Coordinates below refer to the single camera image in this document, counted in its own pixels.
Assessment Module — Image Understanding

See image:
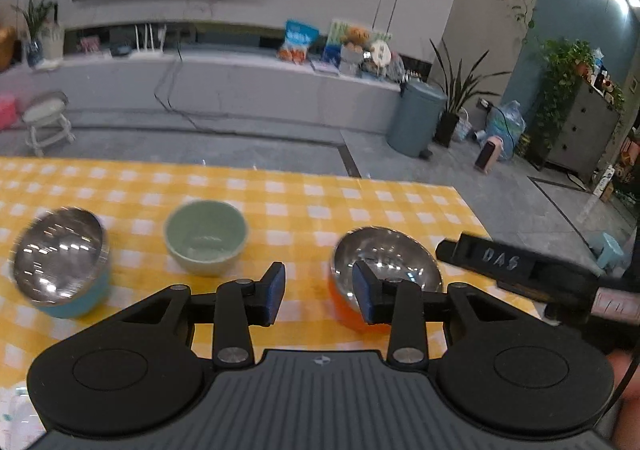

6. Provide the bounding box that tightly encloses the orange steel bowl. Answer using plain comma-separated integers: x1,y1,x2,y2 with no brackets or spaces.
329,226,442,333

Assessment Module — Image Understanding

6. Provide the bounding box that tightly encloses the person's right hand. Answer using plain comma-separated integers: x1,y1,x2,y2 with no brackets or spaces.
608,350,640,400

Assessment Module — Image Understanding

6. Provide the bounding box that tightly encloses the small light blue stool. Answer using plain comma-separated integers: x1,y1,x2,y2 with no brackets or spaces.
590,231,625,273

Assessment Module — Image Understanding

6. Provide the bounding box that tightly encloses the green ceramic bowl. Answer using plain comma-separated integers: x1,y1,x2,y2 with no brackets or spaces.
164,200,250,277

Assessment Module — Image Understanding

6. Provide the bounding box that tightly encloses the yellow white checkered tablecloth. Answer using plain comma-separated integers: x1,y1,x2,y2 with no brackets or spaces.
0,157,542,446

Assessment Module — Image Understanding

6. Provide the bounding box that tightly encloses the pink small heater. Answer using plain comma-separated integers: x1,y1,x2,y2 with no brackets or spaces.
474,135,503,174

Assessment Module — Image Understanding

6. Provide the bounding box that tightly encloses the grey drawer cabinet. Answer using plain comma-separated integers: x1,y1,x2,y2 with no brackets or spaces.
538,82,620,181

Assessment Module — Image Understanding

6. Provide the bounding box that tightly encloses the blue steel bowl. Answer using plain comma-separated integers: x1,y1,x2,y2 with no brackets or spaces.
11,207,111,319

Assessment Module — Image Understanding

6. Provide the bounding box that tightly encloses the blue-grey trash bin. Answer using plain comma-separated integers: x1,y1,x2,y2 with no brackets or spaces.
386,80,447,158

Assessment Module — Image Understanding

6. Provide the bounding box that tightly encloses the potted long-leaf plant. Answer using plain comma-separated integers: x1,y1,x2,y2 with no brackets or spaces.
430,41,510,148

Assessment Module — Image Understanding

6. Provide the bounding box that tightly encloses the climbing ivy plant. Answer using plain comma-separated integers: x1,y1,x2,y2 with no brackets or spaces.
530,38,596,153

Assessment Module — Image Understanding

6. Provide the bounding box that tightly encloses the teddy bear toy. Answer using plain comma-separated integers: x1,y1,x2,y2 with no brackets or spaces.
340,26,371,53

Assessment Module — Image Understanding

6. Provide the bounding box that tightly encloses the white wifi router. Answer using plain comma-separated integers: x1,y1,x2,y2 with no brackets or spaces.
131,24,167,59

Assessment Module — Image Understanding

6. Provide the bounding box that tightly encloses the white round rolling stool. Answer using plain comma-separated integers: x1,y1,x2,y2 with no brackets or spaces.
22,90,76,158

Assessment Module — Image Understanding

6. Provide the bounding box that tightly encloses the blue snack bag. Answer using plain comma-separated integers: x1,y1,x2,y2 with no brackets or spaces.
278,20,319,65

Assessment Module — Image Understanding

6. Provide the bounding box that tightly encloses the pink plastic box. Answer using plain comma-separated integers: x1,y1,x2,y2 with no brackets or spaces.
0,94,17,131

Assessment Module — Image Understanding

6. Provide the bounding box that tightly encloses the black power cable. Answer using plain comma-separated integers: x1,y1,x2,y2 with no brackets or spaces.
152,47,346,149

